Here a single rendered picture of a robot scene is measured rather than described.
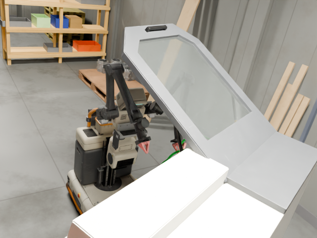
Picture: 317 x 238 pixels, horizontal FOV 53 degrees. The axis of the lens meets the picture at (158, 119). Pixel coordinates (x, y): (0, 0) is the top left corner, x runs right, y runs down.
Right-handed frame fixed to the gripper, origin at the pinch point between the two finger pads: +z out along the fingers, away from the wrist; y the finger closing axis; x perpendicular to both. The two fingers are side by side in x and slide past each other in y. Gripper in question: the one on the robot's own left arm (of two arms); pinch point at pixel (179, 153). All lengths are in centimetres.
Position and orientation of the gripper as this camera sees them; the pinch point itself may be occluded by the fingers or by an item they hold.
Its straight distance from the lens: 214.3
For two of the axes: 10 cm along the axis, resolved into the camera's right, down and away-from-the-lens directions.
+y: 8.3, 1.0, 5.5
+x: -5.5, 2.7, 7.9
